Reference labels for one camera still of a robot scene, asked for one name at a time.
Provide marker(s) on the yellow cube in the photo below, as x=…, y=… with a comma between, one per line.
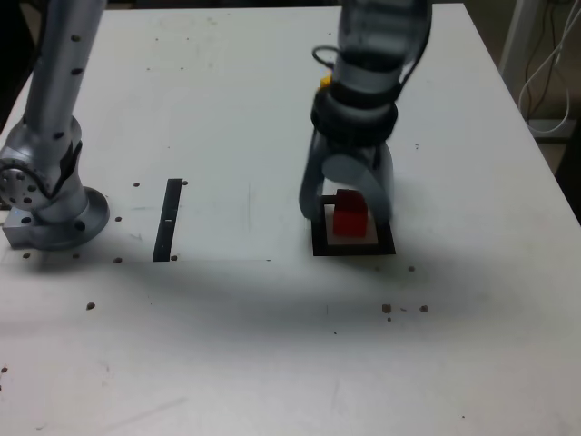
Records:
x=325, y=83

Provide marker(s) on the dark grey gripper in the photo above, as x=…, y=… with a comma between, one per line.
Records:
x=354, y=146

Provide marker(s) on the white flat box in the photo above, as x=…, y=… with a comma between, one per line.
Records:
x=549, y=127

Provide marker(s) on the black tape square outline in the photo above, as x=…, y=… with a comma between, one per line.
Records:
x=354, y=250

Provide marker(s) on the black tape strip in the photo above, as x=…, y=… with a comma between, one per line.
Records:
x=165, y=236

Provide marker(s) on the red cube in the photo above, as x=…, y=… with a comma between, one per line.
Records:
x=349, y=218

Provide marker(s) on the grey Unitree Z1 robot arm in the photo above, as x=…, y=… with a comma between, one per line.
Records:
x=54, y=113

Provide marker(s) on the white metal post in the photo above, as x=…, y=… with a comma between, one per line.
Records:
x=522, y=27

